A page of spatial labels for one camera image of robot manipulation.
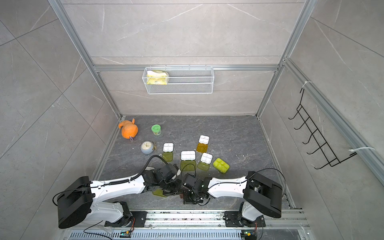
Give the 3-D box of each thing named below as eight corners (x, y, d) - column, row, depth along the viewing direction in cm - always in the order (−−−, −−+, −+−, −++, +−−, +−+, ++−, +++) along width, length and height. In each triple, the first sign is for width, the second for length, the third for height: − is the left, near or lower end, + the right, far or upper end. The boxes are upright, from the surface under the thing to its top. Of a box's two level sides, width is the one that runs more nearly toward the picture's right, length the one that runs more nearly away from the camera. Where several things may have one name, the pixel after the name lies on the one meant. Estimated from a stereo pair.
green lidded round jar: (152, 135, 110) (150, 131, 106) (153, 128, 115) (152, 124, 111) (161, 135, 110) (159, 131, 106) (162, 128, 115) (161, 124, 111)
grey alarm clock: (140, 154, 100) (138, 151, 96) (143, 144, 105) (141, 140, 101) (155, 154, 100) (153, 151, 96) (157, 144, 105) (155, 140, 101)
